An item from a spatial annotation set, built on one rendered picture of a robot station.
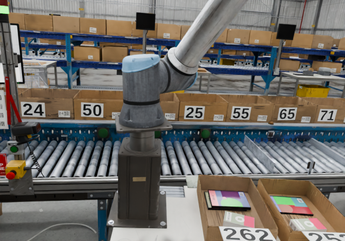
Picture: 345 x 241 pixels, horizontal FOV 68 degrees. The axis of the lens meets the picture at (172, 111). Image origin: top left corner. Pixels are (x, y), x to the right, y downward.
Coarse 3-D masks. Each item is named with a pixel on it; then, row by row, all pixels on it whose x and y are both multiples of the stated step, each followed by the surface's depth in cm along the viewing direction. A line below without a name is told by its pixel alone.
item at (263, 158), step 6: (246, 138) 204; (246, 144) 204; (252, 144) 194; (252, 150) 194; (258, 150) 185; (258, 156) 184; (264, 156) 176; (264, 162) 176; (270, 162) 169; (270, 168) 168
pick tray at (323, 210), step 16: (272, 192) 139; (288, 192) 140; (304, 192) 140; (320, 192) 128; (272, 208) 118; (320, 208) 127; (336, 208) 116; (288, 224) 118; (336, 224) 115; (288, 240) 102; (304, 240) 102
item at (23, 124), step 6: (12, 126) 124; (18, 126) 123; (24, 126) 123; (30, 126) 124; (36, 126) 125; (12, 132) 123; (18, 132) 123; (24, 132) 124; (30, 132) 124; (36, 132) 125; (18, 138) 126; (24, 138) 126; (30, 138) 130; (18, 144) 126
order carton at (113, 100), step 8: (80, 96) 211; (88, 96) 217; (96, 96) 218; (104, 96) 219; (112, 96) 220; (120, 96) 221; (80, 104) 190; (104, 104) 192; (112, 104) 193; (120, 104) 194; (80, 112) 191; (104, 112) 194; (112, 112) 195; (120, 112) 196
